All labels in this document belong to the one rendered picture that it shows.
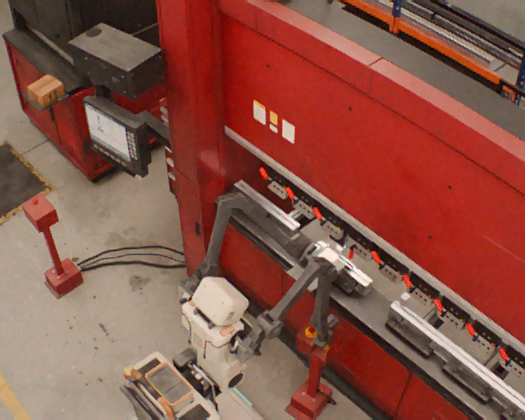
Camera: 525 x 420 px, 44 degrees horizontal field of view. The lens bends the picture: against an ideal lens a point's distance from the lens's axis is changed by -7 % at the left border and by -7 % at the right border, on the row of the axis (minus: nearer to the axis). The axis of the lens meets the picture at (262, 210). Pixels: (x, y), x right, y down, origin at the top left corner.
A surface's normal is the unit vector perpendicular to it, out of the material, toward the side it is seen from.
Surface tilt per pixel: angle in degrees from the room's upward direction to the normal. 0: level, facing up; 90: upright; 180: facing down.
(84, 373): 0
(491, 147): 90
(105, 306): 0
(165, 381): 0
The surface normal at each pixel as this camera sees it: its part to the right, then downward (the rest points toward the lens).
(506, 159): -0.73, 0.49
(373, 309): 0.00, -0.69
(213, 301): -0.55, -0.11
